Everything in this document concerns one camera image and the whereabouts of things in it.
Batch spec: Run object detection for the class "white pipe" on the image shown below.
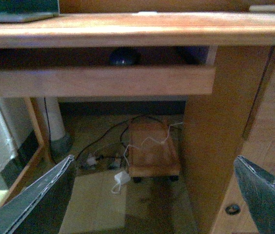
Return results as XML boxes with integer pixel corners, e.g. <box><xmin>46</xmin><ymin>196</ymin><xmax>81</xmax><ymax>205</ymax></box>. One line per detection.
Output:
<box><xmin>33</xmin><ymin>97</ymin><xmax>73</xmax><ymax>159</ymax></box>

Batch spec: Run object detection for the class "grey laptop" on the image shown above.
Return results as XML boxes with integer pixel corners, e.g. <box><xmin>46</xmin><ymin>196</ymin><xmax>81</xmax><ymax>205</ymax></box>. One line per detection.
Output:
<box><xmin>0</xmin><ymin>0</ymin><xmax>60</xmax><ymax>23</ymax></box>

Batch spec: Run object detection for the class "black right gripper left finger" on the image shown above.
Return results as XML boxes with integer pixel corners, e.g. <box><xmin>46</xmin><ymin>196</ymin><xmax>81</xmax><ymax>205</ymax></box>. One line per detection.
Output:
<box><xmin>0</xmin><ymin>155</ymin><xmax>76</xmax><ymax>234</ymax></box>

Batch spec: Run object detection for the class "wooden keyboard drawer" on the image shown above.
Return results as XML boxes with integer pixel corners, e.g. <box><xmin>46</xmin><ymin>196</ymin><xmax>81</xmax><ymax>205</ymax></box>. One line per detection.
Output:
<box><xmin>0</xmin><ymin>65</ymin><xmax>216</xmax><ymax>97</ymax></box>

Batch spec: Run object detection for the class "wooden rolling stand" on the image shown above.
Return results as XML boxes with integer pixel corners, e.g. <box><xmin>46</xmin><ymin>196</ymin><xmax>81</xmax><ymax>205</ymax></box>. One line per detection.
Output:
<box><xmin>127</xmin><ymin>120</ymin><xmax>181</xmax><ymax>183</ymax></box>

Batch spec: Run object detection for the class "black computer mouse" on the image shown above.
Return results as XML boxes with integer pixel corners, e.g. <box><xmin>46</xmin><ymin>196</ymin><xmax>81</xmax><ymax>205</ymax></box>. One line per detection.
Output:
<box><xmin>109</xmin><ymin>47</ymin><xmax>140</xmax><ymax>66</ymax></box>

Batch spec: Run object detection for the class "white power adapter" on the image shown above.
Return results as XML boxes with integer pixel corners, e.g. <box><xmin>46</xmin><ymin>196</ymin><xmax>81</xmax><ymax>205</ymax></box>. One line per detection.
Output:
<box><xmin>114</xmin><ymin>171</ymin><xmax>131</xmax><ymax>185</ymax></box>

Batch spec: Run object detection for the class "power strip on floor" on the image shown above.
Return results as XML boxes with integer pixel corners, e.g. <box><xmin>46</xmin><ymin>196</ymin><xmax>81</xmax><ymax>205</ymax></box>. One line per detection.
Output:
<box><xmin>79</xmin><ymin>153</ymin><xmax>123</xmax><ymax>170</ymax></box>

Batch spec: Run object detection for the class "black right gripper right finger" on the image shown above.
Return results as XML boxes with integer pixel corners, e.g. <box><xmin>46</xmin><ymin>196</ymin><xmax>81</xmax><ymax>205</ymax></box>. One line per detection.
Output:
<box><xmin>234</xmin><ymin>156</ymin><xmax>275</xmax><ymax>234</ymax></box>

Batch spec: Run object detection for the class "white charger cable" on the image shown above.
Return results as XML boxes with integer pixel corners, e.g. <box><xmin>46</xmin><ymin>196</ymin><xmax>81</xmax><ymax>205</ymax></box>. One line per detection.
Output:
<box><xmin>123</xmin><ymin>121</ymin><xmax>184</xmax><ymax>169</ymax></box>

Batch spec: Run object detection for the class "wooden desk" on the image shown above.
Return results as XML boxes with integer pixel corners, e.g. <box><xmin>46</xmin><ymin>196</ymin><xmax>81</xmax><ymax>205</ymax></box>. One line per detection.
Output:
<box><xmin>0</xmin><ymin>12</ymin><xmax>275</xmax><ymax>233</ymax></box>

